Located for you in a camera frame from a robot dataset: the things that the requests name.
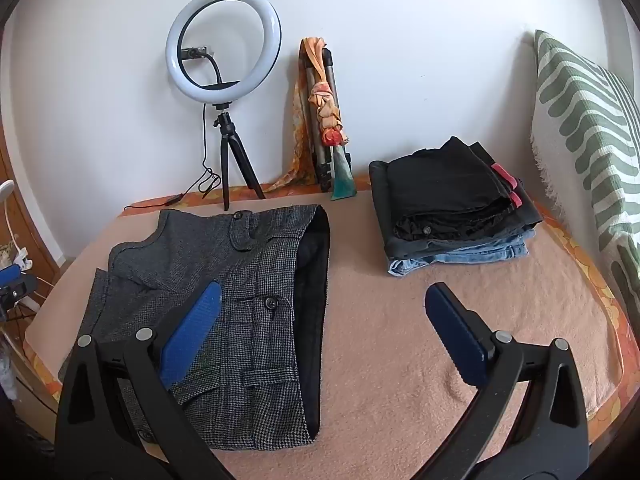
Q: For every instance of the orange patterned scarf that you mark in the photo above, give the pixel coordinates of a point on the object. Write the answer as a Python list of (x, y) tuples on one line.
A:
[(295, 125)]

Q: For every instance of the folded metal tripod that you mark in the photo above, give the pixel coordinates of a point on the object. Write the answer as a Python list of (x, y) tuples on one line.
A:
[(330, 65)]

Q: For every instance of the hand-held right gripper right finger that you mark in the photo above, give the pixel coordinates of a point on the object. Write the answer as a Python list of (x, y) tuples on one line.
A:
[(457, 332)]

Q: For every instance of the green striped white pillow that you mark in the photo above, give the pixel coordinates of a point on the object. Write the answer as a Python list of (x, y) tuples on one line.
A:
[(575, 110)]

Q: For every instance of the blue jeans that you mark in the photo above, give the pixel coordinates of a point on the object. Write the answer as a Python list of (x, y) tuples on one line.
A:
[(465, 255)]

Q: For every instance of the wooden door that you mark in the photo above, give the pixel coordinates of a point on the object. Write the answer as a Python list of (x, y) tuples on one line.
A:
[(35, 220)]

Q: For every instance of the grey tweed pants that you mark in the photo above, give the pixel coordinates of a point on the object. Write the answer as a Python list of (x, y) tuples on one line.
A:
[(260, 280)]

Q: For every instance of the orange floral bedsheet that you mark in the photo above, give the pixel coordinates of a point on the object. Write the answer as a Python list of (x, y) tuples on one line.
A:
[(607, 310)]

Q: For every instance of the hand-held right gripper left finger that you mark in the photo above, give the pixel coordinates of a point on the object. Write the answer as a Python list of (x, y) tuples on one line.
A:
[(192, 330)]

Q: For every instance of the pale green striped pillow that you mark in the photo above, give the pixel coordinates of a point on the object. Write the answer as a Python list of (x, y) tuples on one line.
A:
[(625, 280)]

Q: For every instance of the white desk lamp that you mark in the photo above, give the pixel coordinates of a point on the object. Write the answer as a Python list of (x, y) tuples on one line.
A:
[(5, 187)]

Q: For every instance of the stack of folded dark clothes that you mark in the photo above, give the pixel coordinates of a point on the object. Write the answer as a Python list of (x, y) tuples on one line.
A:
[(380, 210)]

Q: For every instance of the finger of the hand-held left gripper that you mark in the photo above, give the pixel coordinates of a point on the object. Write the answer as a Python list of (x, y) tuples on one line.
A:
[(11, 276), (22, 287)]

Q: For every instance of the teal cloth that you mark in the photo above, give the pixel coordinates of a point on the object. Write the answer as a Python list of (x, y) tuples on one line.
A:
[(342, 182)]

